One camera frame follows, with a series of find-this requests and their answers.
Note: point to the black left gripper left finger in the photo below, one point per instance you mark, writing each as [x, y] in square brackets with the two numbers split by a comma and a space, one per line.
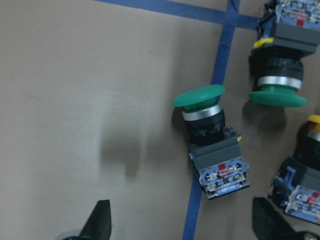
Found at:
[98, 225]

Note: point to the yellow push button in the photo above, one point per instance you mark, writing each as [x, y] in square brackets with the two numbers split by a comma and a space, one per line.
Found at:
[296, 187]

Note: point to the green push button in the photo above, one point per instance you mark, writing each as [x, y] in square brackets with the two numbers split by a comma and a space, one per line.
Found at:
[214, 148]
[288, 31]

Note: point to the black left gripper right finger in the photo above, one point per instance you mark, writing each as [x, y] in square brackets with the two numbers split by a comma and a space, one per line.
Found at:
[267, 224]

